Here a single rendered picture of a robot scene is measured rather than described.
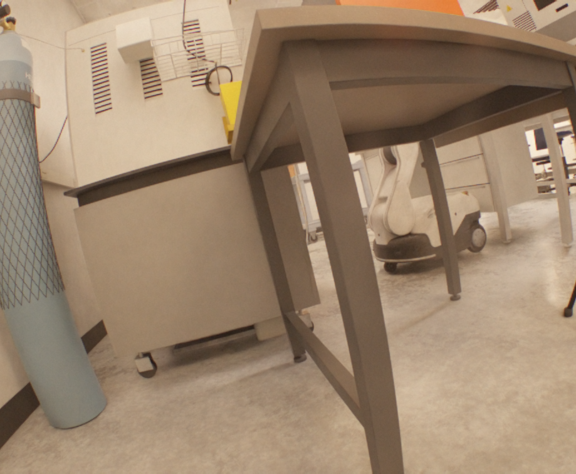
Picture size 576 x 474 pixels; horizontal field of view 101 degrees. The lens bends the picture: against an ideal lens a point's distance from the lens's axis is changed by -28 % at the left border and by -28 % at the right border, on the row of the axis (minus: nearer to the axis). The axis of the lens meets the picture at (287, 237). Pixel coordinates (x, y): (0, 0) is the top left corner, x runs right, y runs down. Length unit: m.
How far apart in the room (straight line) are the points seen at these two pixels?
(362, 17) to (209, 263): 0.90
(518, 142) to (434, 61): 1.97
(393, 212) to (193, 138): 1.08
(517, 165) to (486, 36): 1.86
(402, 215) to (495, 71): 1.29
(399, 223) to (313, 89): 1.44
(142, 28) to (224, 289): 0.94
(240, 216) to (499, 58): 0.88
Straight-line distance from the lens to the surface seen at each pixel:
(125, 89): 1.28
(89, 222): 1.19
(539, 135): 5.49
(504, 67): 0.62
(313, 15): 0.39
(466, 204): 1.86
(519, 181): 2.37
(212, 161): 1.13
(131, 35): 1.19
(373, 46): 0.45
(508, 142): 2.35
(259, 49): 0.41
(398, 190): 1.77
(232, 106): 1.06
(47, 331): 1.07
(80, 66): 1.40
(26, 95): 1.24
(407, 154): 1.85
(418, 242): 1.69
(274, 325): 1.33
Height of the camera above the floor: 0.49
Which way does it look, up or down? 5 degrees down
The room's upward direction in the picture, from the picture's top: 14 degrees counter-clockwise
